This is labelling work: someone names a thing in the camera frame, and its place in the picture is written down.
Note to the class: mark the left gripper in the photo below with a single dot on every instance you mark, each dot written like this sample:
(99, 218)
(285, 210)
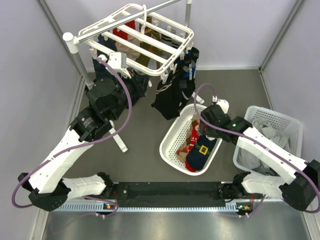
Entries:
(138, 81)

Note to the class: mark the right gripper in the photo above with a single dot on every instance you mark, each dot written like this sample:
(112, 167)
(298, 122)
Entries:
(208, 132)

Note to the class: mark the black sock with logo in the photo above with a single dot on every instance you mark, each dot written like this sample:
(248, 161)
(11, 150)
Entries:
(173, 95)

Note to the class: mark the white clip sock hanger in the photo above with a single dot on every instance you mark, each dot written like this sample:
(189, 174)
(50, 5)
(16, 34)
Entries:
(167, 65)

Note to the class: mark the navy santa belt sock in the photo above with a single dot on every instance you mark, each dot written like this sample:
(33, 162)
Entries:
(199, 154)

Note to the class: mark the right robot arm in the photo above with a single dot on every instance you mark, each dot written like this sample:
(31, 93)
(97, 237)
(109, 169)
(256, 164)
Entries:
(297, 181)

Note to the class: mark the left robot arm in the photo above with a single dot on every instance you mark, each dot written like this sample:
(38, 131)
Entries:
(47, 186)

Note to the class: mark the red patterned christmas sock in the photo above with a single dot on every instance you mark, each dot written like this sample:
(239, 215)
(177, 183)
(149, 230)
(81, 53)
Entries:
(193, 136)

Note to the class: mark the white perforated oval basket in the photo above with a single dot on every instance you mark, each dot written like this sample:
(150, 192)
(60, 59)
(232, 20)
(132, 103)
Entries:
(175, 137)

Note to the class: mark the argyle beige orange sock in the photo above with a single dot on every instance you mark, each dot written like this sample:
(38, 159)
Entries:
(182, 151)

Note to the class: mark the grey striped sock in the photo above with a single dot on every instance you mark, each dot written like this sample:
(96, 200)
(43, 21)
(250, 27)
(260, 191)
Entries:
(169, 41)

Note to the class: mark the grey clothes in basket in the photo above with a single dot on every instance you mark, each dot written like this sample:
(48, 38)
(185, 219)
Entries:
(251, 162)

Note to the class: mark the white rack base foot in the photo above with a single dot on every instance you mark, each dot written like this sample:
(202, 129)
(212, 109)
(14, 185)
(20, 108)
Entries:
(117, 138)

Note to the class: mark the white rectangular mesh basket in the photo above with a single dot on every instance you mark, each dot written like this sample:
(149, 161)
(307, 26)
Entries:
(284, 123)

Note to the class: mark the silver horizontal rack bar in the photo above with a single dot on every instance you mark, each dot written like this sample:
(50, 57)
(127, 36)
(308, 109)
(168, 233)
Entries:
(134, 25)

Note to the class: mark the far silver rack pole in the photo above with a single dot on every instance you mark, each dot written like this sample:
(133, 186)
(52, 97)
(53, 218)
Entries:
(188, 7)

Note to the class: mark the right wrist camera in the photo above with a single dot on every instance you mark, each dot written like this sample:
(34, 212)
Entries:
(224, 104)

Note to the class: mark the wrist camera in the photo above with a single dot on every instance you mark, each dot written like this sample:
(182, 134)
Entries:
(224, 104)
(117, 60)

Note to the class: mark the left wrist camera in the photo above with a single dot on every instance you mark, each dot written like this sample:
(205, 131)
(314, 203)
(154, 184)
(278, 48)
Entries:
(117, 60)

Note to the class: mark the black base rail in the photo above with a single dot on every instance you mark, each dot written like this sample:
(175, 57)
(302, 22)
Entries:
(168, 194)

